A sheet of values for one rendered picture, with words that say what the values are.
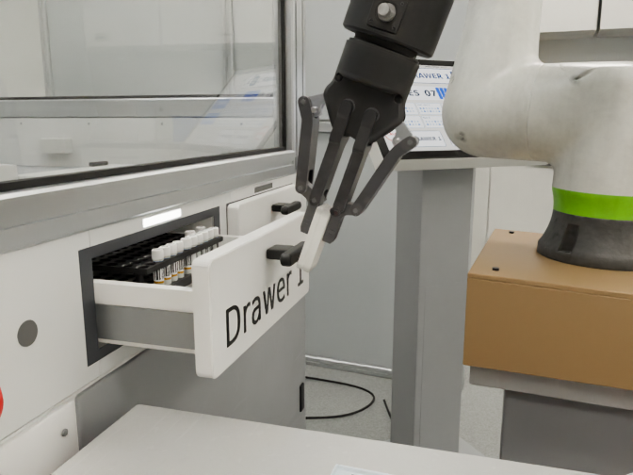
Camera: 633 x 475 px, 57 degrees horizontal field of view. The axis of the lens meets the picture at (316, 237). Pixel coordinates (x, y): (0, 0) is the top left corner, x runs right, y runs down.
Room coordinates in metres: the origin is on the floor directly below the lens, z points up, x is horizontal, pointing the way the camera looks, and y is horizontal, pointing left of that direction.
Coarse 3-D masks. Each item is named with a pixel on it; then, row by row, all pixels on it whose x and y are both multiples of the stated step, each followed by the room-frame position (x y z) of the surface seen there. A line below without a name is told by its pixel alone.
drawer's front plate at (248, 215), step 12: (276, 192) 0.97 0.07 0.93; (288, 192) 1.03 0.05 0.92; (240, 204) 0.83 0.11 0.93; (252, 204) 0.87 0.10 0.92; (264, 204) 0.91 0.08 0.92; (228, 216) 0.82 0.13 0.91; (240, 216) 0.82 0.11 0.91; (252, 216) 0.87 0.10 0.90; (264, 216) 0.91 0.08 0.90; (276, 216) 0.97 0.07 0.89; (228, 228) 0.82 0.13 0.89; (240, 228) 0.82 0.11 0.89; (252, 228) 0.87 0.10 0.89
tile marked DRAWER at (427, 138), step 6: (414, 132) 1.37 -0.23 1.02; (420, 132) 1.38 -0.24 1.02; (426, 132) 1.38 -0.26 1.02; (432, 132) 1.39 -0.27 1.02; (438, 132) 1.40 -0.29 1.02; (420, 138) 1.36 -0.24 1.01; (426, 138) 1.37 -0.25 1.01; (432, 138) 1.38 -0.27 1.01; (438, 138) 1.38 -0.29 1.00; (420, 144) 1.35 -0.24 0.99; (426, 144) 1.36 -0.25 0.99; (432, 144) 1.36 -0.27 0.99; (438, 144) 1.37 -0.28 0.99; (444, 144) 1.38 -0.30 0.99
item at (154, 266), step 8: (208, 240) 0.70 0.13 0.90; (216, 240) 0.71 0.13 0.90; (192, 248) 0.66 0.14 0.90; (200, 248) 0.67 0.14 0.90; (176, 256) 0.62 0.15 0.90; (184, 256) 0.64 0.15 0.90; (144, 264) 0.59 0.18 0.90; (152, 264) 0.59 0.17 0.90; (160, 264) 0.59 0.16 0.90; (168, 264) 0.60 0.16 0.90; (136, 272) 0.57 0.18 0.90; (144, 272) 0.57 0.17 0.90
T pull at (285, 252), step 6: (276, 246) 0.62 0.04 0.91; (282, 246) 0.62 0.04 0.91; (288, 246) 0.62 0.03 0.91; (294, 246) 0.62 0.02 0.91; (300, 246) 0.62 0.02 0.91; (270, 252) 0.61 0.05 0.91; (276, 252) 0.60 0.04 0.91; (282, 252) 0.60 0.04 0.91; (288, 252) 0.59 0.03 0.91; (294, 252) 0.59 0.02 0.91; (300, 252) 0.61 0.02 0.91; (270, 258) 0.61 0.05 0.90; (276, 258) 0.61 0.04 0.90; (282, 258) 0.58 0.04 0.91; (288, 258) 0.58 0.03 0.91; (294, 258) 0.59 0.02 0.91; (282, 264) 0.58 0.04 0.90; (288, 264) 0.58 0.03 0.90
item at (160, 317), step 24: (96, 288) 0.54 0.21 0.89; (120, 288) 0.53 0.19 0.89; (144, 288) 0.52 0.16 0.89; (168, 288) 0.52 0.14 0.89; (96, 312) 0.53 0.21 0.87; (120, 312) 0.53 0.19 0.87; (144, 312) 0.52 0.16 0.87; (168, 312) 0.51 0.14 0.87; (192, 312) 0.51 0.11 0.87; (120, 336) 0.53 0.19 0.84; (144, 336) 0.52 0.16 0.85; (168, 336) 0.51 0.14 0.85; (192, 336) 0.51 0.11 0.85
